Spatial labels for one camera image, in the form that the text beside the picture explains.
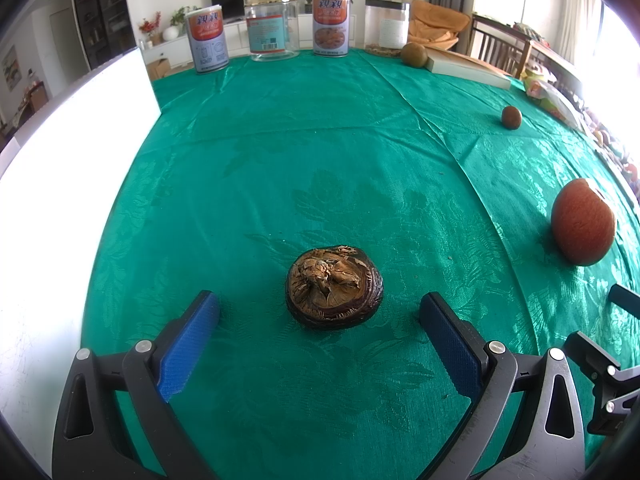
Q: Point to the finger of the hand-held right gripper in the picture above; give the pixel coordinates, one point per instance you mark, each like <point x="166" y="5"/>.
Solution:
<point x="605" y="375"/>
<point x="627" y="301"/>

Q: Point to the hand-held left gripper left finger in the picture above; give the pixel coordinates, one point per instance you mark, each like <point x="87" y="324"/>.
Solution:
<point x="190" y="345"/>

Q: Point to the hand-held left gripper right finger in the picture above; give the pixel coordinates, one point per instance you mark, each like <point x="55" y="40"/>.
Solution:
<point x="452" y="345"/>

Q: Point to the red-brown sweet potato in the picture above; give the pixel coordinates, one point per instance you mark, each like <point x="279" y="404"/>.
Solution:
<point x="582" y="222"/>

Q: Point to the white board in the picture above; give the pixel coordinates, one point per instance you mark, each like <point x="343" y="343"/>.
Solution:
<point x="55" y="200"/>

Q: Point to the green tablecloth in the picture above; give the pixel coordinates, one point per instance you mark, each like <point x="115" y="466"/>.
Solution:
<point x="280" y="160"/>

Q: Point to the small brown round fruit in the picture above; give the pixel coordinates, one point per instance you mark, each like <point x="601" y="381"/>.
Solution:
<point x="511" y="118"/>

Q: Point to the colourful packet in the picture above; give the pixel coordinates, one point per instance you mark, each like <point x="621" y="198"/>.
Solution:
<point x="552" y="97"/>

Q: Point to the flat white box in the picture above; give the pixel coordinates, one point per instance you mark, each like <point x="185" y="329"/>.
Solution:
<point x="470" y="69"/>

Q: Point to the cardboard box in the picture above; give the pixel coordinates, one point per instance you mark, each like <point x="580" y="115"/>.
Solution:
<point x="160" y="69"/>

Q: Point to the wooden chair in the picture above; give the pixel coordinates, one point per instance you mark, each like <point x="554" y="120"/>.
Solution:
<point x="500" y="45"/>

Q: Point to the brown-green round fruit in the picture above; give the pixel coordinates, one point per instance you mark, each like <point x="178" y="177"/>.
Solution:
<point x="414" y="55"/>

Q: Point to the tin can with cup print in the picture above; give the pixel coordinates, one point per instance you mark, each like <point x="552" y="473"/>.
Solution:
<point x="207" y="40"/>

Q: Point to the red flower bouquet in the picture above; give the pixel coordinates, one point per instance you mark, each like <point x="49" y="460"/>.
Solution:
<point x="149" y="25"/>

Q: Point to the orange cushion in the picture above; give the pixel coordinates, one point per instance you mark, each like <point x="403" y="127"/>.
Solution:
<point x="437" y="22"/>

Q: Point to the glass jar with black lid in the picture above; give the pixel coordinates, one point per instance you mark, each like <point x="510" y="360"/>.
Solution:
<point x="386" y="27"/>

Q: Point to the glass jar with blue label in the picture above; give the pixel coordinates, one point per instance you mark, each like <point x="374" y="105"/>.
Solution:
<point x="270" y="27"/>

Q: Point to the small potted plant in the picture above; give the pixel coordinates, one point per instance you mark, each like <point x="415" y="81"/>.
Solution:
<point x="182" y="15"/>

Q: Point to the tin can with food print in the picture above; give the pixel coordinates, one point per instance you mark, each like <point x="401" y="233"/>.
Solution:
<point x="330" y="25"/>

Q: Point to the dark glass cabinet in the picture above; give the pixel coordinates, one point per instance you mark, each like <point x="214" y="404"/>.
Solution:
<point x="102" y="10"/>

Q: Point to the framed wall picture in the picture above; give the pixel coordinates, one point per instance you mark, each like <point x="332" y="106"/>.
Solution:
<point x="11" y="67"/>

